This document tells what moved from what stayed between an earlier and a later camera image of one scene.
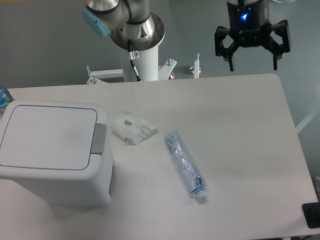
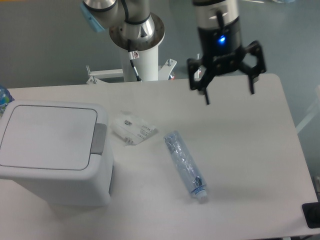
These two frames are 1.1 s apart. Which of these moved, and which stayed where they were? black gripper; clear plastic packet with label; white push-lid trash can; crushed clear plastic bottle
Moved: black gripper
Stayed: crushed clear plastic bottle; clear plastic packet with label; white push-lid trash can
